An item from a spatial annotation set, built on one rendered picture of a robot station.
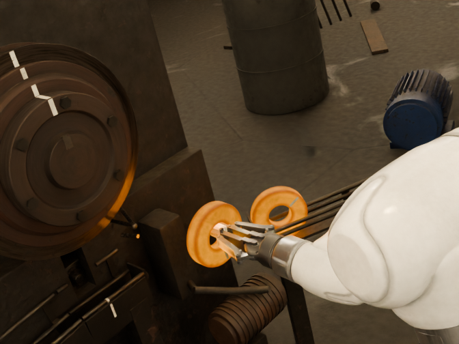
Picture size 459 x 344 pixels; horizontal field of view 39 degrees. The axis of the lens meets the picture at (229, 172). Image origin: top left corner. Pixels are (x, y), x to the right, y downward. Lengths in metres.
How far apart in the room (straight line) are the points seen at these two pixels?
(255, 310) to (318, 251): 0.53
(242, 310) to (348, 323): 0.76
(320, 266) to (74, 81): 0.64
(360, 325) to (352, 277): 1.73
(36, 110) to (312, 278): 0.63
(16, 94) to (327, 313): 1.55
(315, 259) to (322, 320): 1.21
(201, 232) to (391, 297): 0.82
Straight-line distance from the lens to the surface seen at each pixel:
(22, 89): 1.36
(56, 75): 1.41
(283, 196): 1.74
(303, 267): 1.30
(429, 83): 3.45
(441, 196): 0.70
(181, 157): 1.83
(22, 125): 1.31
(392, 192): 0.70
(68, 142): 1.36
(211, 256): 1.51
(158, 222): 1.69
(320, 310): 2.53
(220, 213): 1.49
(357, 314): 2.49
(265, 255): 1.37
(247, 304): 1.79
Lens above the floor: 1.62
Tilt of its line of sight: 26 degrees down
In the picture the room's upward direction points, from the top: 14 degrees counter-clockwise
